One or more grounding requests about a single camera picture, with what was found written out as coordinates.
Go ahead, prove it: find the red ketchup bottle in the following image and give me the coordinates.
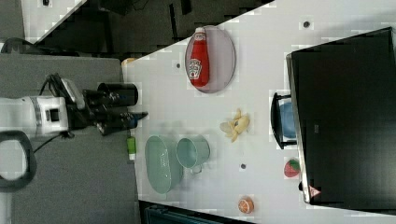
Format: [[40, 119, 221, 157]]
[[188, 27, 209, 87]]

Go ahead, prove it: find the red toy strawberry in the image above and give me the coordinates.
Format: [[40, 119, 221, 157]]
[[284, 159, 301, 178]]

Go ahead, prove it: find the yellow peeled toy banana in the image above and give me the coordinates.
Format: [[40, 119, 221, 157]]
[[219, 108, 250, 143]]

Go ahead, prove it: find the black toaster oven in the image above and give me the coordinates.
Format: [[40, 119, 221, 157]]
[[271, 27, 396, 215]]

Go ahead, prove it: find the blue round plate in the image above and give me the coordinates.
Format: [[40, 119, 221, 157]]
[[279, 102, 296, 138]]

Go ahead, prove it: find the grey round plate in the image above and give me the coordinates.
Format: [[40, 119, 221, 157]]
[[185, 26, 235, 93]]

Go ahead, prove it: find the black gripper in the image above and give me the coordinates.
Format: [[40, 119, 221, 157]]
[[64, 83, 149, 136]]

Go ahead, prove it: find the black cable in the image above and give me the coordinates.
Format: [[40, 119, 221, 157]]
[[32, 73, 76, 154]]

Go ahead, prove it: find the green metal mug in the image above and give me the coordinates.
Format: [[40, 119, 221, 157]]
[[176, 135, 210, 175]]

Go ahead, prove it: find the green white marker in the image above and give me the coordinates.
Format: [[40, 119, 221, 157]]
[[127, 133, 136, 161]]

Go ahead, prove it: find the green oval colander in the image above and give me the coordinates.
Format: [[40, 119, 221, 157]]
[[145, 135, 183, 194]]

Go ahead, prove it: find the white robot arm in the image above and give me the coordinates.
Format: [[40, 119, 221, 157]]
[[1, 82, 148, 137]]

